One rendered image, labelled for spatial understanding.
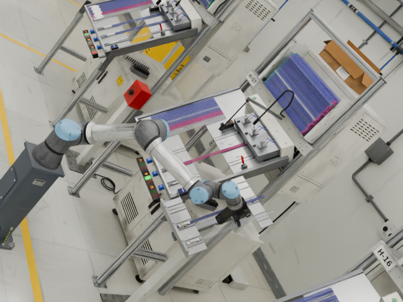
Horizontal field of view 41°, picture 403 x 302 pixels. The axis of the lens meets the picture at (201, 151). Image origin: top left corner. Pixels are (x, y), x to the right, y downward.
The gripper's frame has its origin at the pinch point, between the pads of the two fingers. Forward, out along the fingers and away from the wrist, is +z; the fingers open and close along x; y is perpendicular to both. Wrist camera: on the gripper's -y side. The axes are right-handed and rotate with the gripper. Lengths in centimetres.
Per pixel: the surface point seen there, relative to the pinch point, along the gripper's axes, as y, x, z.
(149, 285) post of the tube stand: -55, 10, 33
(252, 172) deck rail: 23.7, 31.5, 12.1
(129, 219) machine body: -53, 75, 63
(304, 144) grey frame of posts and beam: 57, 30, 9
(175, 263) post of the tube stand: -36.9, 8.5, 21.9
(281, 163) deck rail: 42, 30, 17
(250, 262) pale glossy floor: 16, 68, 201
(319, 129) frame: 66, 29, 1
